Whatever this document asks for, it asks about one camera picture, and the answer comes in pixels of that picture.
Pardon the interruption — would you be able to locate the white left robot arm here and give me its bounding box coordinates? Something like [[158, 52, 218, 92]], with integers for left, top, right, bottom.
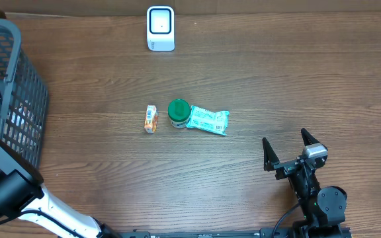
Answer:
[[0, 92, 119, 237]]

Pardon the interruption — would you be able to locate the small orange box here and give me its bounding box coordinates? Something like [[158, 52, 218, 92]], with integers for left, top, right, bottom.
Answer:
[[144, 105, 158, 134]]

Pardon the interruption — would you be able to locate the mint green wipes packet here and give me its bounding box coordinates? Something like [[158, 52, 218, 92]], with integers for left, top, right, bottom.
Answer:
[[187, 105, 230, 136]]

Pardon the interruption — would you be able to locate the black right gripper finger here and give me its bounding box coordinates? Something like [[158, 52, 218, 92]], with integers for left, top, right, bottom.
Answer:
[[301, 128, 319, 146], [262, 138, 280, 171]]

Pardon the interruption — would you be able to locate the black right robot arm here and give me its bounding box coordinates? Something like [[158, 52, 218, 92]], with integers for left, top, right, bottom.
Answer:
[[259, 128, 352, 238]]

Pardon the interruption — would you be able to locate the green lidded jar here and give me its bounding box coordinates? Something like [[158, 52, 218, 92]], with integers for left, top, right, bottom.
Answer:
[[167, 99, 191, 129]]

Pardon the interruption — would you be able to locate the dark grey mesh basket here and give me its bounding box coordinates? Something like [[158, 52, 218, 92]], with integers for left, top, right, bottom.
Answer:
[[0, 19, 49, 168]]

